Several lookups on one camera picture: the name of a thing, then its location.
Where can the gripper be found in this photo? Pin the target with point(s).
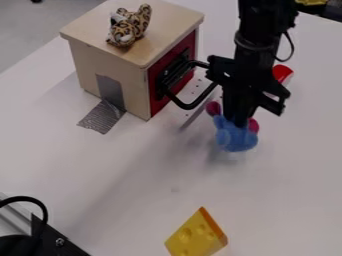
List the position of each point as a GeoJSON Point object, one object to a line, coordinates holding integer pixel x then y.
{"type": "Point", "coordinates": [242, 83]}

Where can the blue elephant plush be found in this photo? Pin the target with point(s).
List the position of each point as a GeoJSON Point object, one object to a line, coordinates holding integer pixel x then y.
{"type": "Point", "coordinates": [235, 137]}

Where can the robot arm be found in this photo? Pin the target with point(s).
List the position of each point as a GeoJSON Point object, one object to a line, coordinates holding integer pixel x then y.
{"type": "Point", "coordinates": [262, 23]}

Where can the drawer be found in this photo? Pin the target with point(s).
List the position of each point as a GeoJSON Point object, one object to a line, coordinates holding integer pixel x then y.
{"type": "Point", "coordinates": [173, 71]}

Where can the red toy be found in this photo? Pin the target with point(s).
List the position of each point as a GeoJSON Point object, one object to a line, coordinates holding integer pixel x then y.
{"type": "Point", "coordinates": [283, 74]}

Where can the yellow toy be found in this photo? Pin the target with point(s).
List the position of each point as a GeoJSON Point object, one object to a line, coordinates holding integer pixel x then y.
{"type": "Point", "coordinates": [311, 2]}

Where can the cabinet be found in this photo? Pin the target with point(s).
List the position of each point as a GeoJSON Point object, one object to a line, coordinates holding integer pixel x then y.
{"type": "Point", "coordinates": [116, 63]}

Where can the leopard plush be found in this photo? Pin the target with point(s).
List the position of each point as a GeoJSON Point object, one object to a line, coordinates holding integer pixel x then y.
{"type": "Point", "coordinates": [127, 28]}

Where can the grey tape patch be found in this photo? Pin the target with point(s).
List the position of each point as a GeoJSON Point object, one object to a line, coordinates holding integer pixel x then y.
{"type": "Point", "coordinates": [103, 111]}

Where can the yellow toy cheese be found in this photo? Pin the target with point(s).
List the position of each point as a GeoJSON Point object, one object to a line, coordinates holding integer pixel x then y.
{"type": "Point", "coordinates": [196, 235]}

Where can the black metal bracket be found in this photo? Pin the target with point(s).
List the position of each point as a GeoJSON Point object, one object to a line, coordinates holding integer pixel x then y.
{"type": "Point", "coordinates": [44, 241]}

